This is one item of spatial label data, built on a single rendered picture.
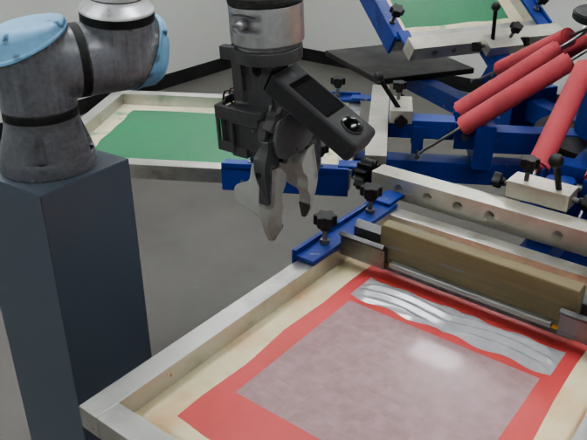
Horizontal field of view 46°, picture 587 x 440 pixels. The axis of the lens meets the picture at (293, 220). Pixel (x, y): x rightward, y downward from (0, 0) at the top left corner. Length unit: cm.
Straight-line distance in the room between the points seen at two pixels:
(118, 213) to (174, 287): 187
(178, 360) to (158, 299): 195
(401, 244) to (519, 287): 22
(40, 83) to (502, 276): 78
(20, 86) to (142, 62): 19
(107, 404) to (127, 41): 54
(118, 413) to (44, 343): 34
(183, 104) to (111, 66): 111
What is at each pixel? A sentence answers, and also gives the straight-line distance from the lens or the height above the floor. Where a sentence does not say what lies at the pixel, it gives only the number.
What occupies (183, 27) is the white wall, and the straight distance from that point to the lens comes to 587.
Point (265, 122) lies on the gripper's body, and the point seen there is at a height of 140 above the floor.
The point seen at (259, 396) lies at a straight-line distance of 104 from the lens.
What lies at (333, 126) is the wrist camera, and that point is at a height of 141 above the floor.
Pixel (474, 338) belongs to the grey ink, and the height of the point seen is 96.
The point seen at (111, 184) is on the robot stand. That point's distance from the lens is 118.
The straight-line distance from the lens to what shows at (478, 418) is 103.
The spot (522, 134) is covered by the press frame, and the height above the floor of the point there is 102.
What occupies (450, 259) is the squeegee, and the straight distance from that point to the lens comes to 122.
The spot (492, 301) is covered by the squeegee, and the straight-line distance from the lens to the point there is 120.
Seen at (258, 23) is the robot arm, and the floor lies 151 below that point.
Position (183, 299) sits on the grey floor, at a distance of 298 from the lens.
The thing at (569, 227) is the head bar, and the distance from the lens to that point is 138.
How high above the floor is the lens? 164
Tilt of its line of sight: 27 degrees down
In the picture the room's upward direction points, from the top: straight up
